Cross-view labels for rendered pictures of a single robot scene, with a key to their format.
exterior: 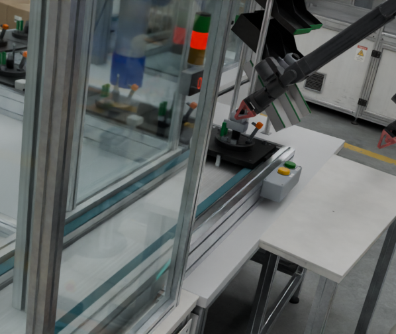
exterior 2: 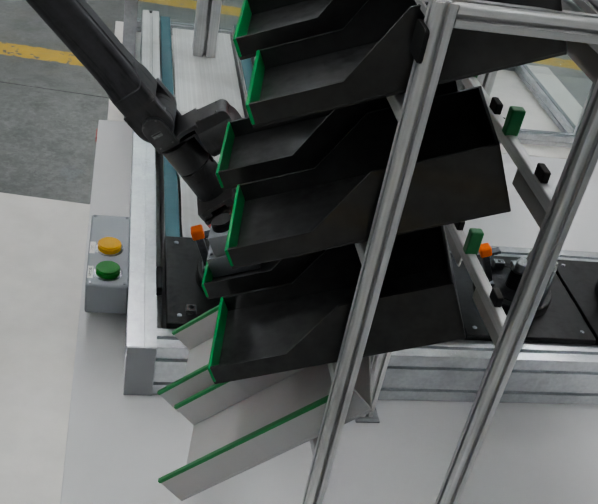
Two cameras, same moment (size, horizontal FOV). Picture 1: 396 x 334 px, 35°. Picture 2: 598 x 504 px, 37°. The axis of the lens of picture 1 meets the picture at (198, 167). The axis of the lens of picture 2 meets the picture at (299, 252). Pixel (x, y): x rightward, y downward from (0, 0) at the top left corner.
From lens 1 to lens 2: 319 cm
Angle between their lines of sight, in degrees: 114
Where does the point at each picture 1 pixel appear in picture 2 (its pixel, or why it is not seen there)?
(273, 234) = (75, 217)
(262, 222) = not seen: hidden behind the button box
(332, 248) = not seen: outside the picture
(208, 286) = (106, 129)
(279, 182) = (102, 219)
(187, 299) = (115, 113)
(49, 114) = not seen: outside the picture
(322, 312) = not seen: outside the picture
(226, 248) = (120, 175)
